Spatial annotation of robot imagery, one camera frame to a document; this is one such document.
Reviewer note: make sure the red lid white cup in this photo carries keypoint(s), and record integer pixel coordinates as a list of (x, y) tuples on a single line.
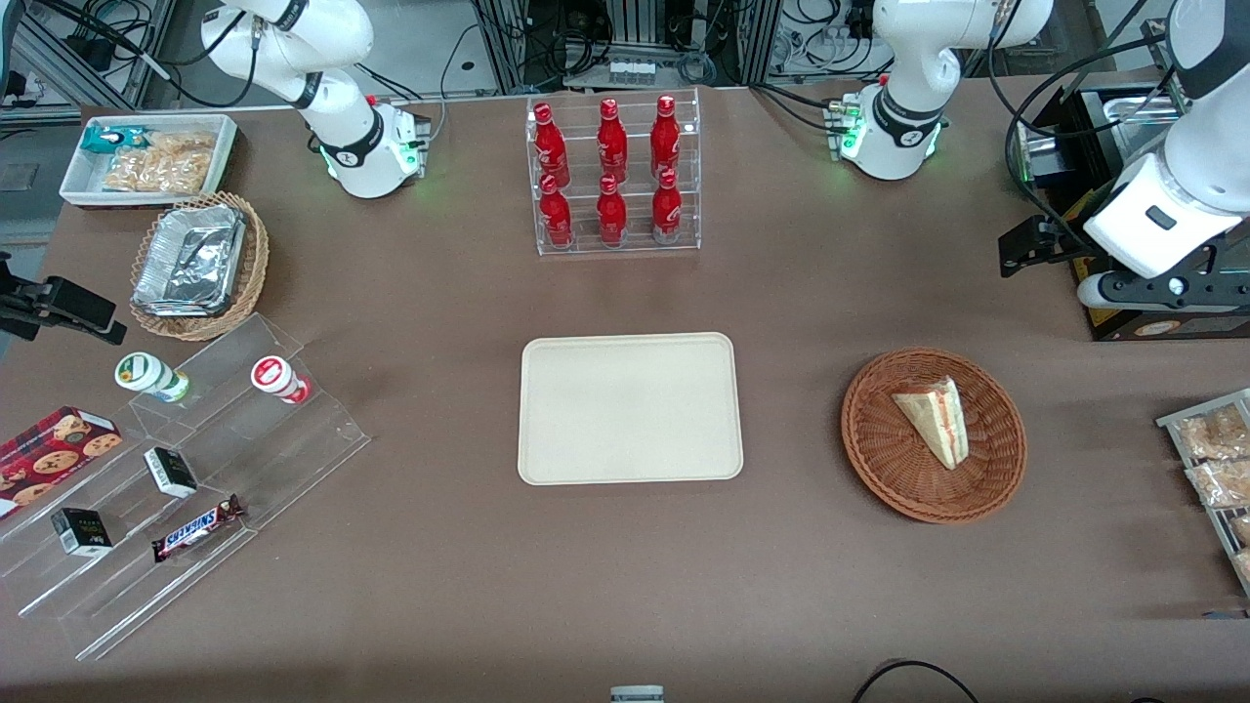
[(273, 376)]

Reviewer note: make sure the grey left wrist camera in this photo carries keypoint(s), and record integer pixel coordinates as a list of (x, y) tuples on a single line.
[(1152, 291)]

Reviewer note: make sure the steel warmer pan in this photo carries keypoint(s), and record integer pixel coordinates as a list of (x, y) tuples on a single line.
[(1138, 105)]

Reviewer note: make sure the clear bag of pastry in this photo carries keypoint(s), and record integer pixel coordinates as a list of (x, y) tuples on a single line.
[(1244, 566), (1242, 529), (1216, 430), (1221, 483)]

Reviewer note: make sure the green lid white cup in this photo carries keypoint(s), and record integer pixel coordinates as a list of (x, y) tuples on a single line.
[(146, 373)]

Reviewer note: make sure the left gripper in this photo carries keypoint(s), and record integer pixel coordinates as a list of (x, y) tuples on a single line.
[(1064, 237)]

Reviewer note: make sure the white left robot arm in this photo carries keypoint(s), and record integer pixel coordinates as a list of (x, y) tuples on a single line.
[(894, 127)]

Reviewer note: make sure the small black white box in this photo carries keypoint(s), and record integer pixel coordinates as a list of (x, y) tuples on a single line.
[(81, 532), (171, 472)]

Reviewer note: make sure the triangular sandwich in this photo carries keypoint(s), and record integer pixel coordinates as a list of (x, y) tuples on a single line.
[(933, 415)]

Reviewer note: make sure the aluminium frame rack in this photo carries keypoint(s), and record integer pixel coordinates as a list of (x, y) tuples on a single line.
[(635, 29)]

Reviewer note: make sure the teal snack packet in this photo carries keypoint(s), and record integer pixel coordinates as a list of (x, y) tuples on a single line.
[(107, 139)]

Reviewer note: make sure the white rectangular snack bin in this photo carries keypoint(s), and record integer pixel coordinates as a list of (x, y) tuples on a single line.
[(78, 181)]

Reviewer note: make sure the black food warmer case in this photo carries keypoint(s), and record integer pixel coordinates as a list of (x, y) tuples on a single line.
[(1079, 117)]

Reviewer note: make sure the light wicker basket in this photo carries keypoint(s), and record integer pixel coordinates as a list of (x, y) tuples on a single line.
[(252, 264)]

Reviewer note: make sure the brown Snickers bar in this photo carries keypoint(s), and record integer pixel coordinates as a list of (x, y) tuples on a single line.
[(195, 527)]

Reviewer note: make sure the red drink bottle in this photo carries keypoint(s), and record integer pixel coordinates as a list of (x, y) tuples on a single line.
[(665, 137), (667, 210), (550, 146), (612, 142), (611, 215), (556, 217)]

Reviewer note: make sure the white power strip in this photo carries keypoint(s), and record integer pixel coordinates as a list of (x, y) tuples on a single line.
[(630, 71)]

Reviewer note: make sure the round brown wicker basket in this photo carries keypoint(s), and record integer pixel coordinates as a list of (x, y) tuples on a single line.
[(889, 459)]

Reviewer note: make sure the grey snack rack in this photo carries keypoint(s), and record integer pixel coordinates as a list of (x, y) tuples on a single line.
[(1167, 422)]

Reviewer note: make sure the clear acrylic bottle rack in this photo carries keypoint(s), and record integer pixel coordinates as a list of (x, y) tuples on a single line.
[(635, 249)]

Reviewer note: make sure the clear acrylic stepped display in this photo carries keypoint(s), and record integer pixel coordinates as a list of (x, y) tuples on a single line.
[(244, 459)]

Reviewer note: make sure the aluminium foil container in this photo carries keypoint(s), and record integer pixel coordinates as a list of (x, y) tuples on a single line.
[(190, 259)]

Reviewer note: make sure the red cookie box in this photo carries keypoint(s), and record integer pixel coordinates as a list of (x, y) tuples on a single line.
[(54, 449)]

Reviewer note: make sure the small grey white device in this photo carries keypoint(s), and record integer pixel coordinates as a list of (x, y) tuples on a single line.
[(637, 694)]

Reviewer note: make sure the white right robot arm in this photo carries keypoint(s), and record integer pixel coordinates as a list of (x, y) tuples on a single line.
[(347, 146)]

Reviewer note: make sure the clear bag of crackers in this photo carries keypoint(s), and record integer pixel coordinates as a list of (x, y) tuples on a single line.
[(161, 164)]

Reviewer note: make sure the beige rectangular tray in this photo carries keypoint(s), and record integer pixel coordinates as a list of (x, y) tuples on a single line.
[(630, 410)]

